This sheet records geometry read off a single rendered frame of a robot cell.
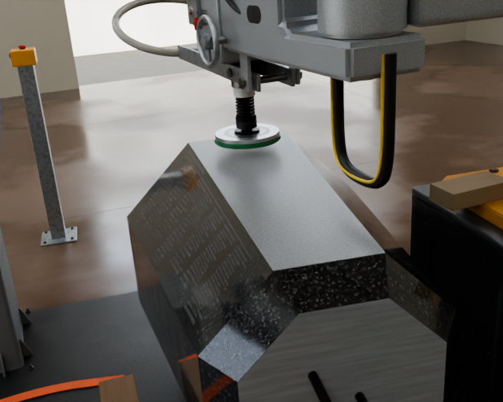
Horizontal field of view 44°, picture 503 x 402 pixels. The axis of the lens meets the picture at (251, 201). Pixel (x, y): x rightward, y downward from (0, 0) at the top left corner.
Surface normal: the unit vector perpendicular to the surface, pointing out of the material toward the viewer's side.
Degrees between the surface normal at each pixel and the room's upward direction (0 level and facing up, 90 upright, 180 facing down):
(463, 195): 90
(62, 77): 90
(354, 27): 90
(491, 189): 90
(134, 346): 0
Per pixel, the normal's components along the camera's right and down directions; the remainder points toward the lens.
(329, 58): -0.90, 0.21
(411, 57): 0.42, 0.31
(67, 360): -0.07, -0.93
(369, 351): 0.21, 0.35
